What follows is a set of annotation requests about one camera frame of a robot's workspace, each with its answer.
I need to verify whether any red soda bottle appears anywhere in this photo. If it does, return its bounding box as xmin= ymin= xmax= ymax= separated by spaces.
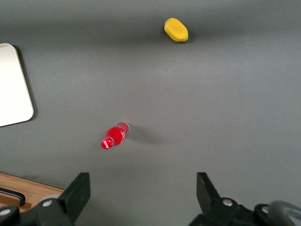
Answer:
xmin=101 ymin=121 xmax=131 ymax=150

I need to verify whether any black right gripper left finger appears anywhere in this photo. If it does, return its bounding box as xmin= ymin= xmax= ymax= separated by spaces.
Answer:
xmin=23 ymin=172 xmax=91 ymax=226

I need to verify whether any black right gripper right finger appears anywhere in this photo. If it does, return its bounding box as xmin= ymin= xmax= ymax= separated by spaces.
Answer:
xmin=189 ymin=172 xmax=257 ymax=226

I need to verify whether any wooden tray with black handle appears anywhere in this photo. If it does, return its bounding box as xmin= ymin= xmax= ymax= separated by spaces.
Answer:
xmin=0 ymin=172 xmax=64 ymax=214

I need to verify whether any white rounded tray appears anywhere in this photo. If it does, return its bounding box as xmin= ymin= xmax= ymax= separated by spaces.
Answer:
xmin=0 ymin=43 xmax=35 ymax=128

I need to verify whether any yellow mango toy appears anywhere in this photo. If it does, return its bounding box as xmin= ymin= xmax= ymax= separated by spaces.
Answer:
xmin=164 ymin=17 xmax=189 ymax=43

